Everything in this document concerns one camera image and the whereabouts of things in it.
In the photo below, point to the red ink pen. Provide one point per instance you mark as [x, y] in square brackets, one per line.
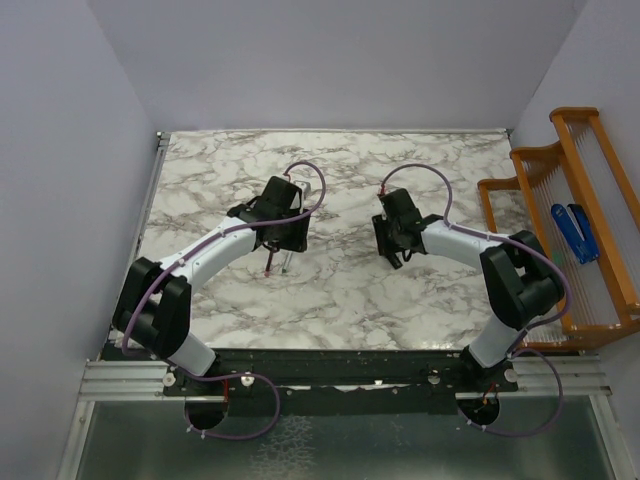
[269, 264]

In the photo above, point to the white pen green tip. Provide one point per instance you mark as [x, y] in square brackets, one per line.
[286, 262]

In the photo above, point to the aluminium frame rail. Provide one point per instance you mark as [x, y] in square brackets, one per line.
[126, 379]

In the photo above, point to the black orange highlighter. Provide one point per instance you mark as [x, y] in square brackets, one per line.
[394, 261]

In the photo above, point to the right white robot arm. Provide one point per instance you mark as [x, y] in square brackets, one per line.
[520, 281]

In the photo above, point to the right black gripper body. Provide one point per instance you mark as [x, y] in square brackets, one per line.
[387, 234]

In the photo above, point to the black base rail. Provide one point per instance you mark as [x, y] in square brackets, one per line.
[258, 383]

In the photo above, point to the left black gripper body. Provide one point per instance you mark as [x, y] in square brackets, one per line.
[292, 235]

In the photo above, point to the blue stapler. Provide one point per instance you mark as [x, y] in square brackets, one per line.
[575, 227]

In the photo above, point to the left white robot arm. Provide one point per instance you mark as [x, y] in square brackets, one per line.
[157, 295]

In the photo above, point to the wooden rack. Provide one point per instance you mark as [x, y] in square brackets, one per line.
[581, 167]

